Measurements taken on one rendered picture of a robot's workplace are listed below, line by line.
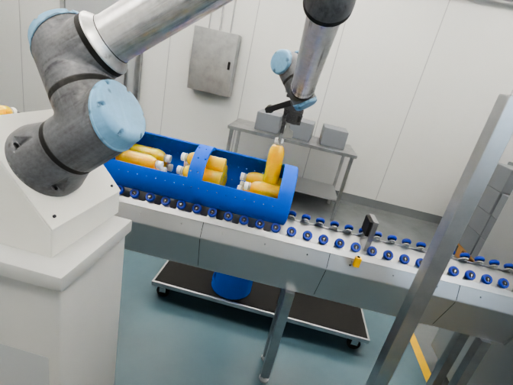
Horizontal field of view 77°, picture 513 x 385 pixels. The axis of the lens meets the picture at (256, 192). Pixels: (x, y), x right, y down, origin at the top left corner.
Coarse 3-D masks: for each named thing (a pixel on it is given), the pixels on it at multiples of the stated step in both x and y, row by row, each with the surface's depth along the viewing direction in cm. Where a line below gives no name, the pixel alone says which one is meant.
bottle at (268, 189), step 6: (252, 186) 147; (258, 186) 146; (264, 186) 146; (270, 186) 146; (276, 186) 147; (258, 192) 146; (264, 192) 146; (270, 192) 145; (276, 192) 145; (276, 198) 146
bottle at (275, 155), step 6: (276, 144) 145; (270, 150) 146; (276, 150) 144; (282, 150) 145; (270, 156) 146; (276, 156) 144; (282, 156) 146; (270, 162) 146; (276, 162) 146; (270, 168) 147; (276, 168) 147; (264, 174) 150; (270, 174) 148; (276, 174) 148; (264, 180) 150; (270, 180) 148; (276, 180) 150
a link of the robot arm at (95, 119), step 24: (48, 96) 73; (72, 96) 69; (96, 96) 67; (120, 96) 73; (48, 120) 73; (72, 120) 69; (96, 120) 68; (120, 120) 70; (144, 120) 79; (48, 144) 71; (72, 144) 70; (96, 144) 70; (120, 144) 72; (72, 168) 75
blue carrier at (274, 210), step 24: (144, 144) 167; (168, 144) 164; (192, 144) 158; (120, 168) 144; (144, 168) 143; (192, 168) 142; (240, 168) 166; (264, 168) 163; (288, 168) 146; (168, 192) 148; (192, 192) 145; (240, 192) 141; (288, 192) 140; (264, 216) 147
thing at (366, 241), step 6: (366, 216) 156; (372, 216) 155; (366, 222) 154; (372, 222) 150; (378, 222) 149; (366, 228) 151; (372, 228) 150; (366, 234) 152; (372, 234) 151; (360, 240) 161; (366, 240) 153; (372, 240) 152; (366, 246) 153
